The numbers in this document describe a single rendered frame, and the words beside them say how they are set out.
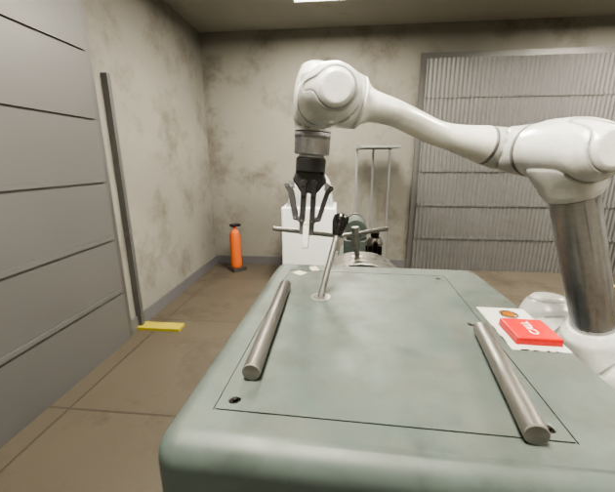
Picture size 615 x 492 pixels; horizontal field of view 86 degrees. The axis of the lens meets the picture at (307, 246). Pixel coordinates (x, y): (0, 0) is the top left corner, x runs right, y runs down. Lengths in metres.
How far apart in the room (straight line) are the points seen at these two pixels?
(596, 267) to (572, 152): 0.31
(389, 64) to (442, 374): 4.52
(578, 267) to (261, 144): 4.19
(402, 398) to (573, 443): 0.15
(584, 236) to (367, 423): 0.75
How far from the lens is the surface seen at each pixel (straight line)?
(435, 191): 4.77
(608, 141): 0.89
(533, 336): 0.57
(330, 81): 0.64
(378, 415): 0.38
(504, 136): 1.02
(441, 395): 0.42
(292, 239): 4.03
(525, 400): 0.41
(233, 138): 4.87
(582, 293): 1.07
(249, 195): 4.83
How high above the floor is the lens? 1.50
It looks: 15 degrees down
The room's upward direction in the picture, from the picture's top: straight up
